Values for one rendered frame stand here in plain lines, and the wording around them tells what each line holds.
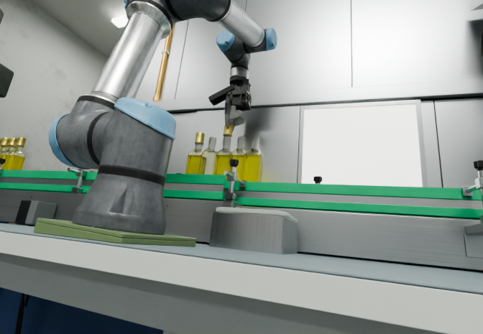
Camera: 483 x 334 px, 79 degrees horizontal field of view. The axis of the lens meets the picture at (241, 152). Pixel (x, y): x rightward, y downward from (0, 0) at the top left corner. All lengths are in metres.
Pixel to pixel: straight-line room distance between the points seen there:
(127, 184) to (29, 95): 4.11
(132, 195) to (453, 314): 0.42
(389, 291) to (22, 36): 4.66
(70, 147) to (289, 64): 1.01
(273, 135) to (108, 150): 0.79
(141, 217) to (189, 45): 1.26
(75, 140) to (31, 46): 4.16
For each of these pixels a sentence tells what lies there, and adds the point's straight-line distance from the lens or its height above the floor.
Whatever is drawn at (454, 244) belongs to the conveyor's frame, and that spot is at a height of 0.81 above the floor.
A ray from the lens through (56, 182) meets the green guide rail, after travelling 1.36.
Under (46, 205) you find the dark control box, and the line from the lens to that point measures 1.26.
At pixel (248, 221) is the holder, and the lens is 0.68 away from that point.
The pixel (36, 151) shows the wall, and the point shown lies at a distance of 4.55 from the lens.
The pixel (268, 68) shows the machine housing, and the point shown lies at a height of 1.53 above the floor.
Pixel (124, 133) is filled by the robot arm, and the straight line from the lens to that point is 0.54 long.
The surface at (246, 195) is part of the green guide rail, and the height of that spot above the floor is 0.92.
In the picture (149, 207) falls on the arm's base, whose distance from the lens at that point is 0.51.
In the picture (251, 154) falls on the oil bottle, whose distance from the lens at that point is 1.05.
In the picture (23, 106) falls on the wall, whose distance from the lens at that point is 4.53.
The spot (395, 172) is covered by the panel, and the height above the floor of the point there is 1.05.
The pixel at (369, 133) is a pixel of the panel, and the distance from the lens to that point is 1.19.
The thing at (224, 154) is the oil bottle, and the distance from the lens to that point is 1.09.
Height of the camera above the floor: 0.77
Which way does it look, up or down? 17 degrees up
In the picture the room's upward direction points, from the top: 6 degrees clockwise
